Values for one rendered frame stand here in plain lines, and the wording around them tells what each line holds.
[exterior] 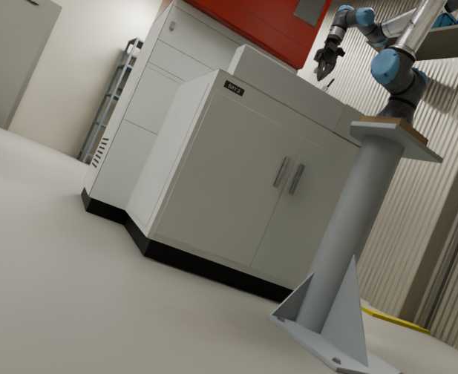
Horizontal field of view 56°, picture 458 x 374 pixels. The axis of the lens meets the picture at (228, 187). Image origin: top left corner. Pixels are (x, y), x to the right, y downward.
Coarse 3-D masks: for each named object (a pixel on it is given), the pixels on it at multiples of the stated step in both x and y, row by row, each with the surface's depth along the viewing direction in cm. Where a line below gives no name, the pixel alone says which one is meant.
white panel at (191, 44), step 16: (176, 0) 224; (176, 16) 225; (192, 16) 228; (208, 16) 231; (160, 32) 223; (176, 32) 226; (192, 32) 229; (208, 32) 232; (224, 32) 235; (160, 48) 224; (176, 48) 227; (192, 48) 230; (208, 48) 233; (224, 48) 236; (256, 48) 243; (160, 64) 225; (176, 64) 228; (192, 64) 231; (208, 64) 234; (224, 64) 237; (176, 80) 229
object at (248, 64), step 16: (240, 48) 179; (240, 64) 175; (256, 64) 177; (272, 64) 180; (256, 80) 178; (272, 80) 181; (288, 80) 183; (304, 80) 186; (272, 96) 182; (288, 96) 184; (304, 96) 187; (320, 96) 190; (304, 112) 188; (320, 112) 191; (336, 112) 194
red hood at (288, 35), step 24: (168, 0) 254; (192, 0) 222; (216, 0) 226; (240, 0) 231; (264, 0) 236; (288, 0) 241; (312, 0) 246; (240, 24) 232; (264, 24) 238; (288, 24) 243; (312, 24) 248; (264, 48) 243; (288, 48) 245
